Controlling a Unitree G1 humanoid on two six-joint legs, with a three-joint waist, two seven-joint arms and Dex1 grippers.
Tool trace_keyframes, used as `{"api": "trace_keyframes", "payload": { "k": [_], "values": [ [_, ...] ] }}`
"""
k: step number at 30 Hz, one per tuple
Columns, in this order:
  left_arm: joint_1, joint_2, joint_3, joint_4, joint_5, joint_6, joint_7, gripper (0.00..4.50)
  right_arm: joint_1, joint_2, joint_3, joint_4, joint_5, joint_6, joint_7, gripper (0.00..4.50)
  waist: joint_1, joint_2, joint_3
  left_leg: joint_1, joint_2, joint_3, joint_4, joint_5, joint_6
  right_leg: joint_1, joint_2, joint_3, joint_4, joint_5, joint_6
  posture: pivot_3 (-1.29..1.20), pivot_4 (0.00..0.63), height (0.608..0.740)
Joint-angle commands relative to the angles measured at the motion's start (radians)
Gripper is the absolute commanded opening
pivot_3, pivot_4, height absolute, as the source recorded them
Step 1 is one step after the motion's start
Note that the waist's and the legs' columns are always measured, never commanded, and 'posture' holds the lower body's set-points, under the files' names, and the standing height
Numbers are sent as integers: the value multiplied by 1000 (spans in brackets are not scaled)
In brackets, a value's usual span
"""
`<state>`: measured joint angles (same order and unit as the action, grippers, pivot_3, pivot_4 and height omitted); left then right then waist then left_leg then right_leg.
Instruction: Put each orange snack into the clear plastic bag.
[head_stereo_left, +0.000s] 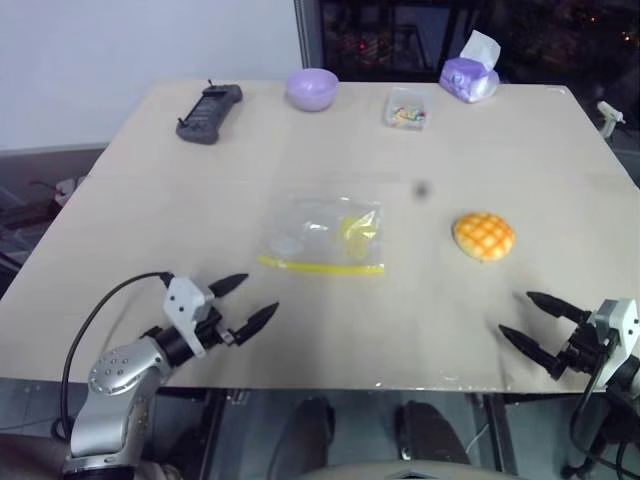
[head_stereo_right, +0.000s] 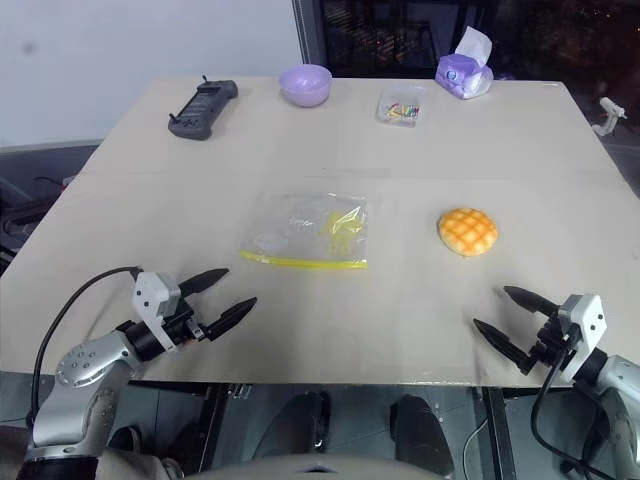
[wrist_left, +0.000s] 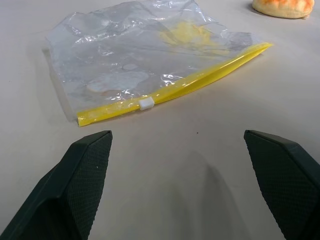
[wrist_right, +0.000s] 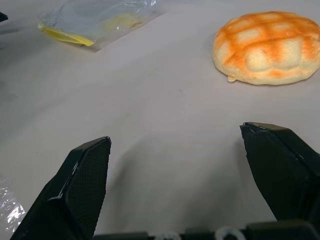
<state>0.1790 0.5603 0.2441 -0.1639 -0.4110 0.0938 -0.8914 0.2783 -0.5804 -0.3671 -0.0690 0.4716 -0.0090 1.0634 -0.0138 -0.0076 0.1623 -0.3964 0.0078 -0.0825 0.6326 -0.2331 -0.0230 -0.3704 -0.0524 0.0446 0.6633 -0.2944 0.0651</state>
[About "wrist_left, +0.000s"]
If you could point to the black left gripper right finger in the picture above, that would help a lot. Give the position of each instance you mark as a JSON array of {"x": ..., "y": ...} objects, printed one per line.
[{"x": 282, "y": 180}]

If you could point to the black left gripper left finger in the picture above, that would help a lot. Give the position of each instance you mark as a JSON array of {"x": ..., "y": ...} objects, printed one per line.
[{"x": 75, "y": 180}]

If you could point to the clear yellow-zip plastic bag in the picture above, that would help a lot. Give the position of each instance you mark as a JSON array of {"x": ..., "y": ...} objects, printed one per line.
[{"x": 120, "y": 62}]

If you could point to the golden round bread bun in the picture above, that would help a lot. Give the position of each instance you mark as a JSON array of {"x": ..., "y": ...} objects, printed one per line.
[{"x": 282, "y": 8}]

